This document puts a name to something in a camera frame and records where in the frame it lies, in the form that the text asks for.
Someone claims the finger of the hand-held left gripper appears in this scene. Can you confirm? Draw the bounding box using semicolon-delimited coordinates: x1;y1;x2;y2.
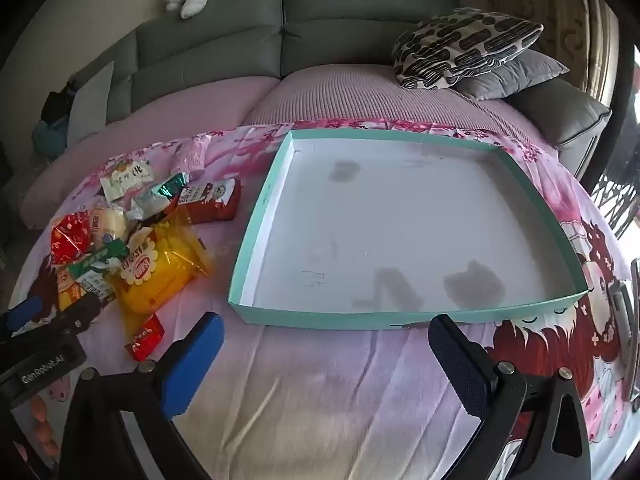
0;290;103;356
0;296;43;333

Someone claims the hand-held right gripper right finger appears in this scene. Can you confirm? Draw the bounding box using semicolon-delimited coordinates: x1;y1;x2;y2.
428;314;592;480

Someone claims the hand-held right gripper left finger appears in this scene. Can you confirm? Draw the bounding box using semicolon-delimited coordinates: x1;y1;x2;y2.
59;311;225;480

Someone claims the orange snack packet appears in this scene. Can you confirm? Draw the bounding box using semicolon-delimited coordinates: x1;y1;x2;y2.
56;270;88;313

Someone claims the dark green snack packet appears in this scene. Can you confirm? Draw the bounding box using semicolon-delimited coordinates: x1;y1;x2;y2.
75;267;121;306

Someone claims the small green wrapper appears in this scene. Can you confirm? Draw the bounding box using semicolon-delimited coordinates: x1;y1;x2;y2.
67;240;132;276

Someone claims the yellow snack packet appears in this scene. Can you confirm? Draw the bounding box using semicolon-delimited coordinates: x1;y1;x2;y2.
112;210;215;317

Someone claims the clear bun packet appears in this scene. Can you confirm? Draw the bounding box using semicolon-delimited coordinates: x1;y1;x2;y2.
87;205;128;248

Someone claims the silver green snack packet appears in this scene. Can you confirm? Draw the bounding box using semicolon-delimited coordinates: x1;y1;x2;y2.
127;172;190;221

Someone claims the white peach snack packet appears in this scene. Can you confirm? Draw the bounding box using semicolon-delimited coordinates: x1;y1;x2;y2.
99;159;158;203

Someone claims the teal cardboard box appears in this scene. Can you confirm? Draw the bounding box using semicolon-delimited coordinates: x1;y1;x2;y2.
228;129;590;332

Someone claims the pink snack packet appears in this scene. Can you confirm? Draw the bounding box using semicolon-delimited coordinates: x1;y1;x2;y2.
170;132;213;178

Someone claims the small red snack packet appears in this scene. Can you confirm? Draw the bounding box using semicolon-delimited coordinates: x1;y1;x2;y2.
124;312;166;362

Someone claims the printed pink blanket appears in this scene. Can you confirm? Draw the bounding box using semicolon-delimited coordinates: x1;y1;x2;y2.
0;119;640;480

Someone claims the dark red snack packet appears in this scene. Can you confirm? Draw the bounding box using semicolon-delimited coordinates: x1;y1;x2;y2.
177;179;242;224

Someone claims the blue cloth bundle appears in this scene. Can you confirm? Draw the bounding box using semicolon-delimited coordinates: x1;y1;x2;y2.
32;117;71;158

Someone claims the black cloth bundle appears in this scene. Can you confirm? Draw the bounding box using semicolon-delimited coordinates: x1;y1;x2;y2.
41;87;76;123

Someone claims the light grey pillow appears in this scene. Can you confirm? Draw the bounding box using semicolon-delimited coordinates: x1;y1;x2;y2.
66;60;116;147

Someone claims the black metal railing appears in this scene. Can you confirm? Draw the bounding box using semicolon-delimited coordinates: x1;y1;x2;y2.
590;165;640;241

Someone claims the pink sofa cover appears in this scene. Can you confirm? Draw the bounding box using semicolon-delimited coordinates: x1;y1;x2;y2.
22;62;561;233

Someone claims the black white patterned pillow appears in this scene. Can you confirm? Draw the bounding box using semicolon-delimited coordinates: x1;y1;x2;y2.
391;7;544;91

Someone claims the beige patterned curtain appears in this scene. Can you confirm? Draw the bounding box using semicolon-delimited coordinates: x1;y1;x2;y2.
487;0;618;106

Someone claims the grey sofa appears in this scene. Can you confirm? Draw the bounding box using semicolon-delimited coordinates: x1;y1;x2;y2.
22;0;613;231

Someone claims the silver metal frame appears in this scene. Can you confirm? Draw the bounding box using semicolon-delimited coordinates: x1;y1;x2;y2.
607;257;640;401

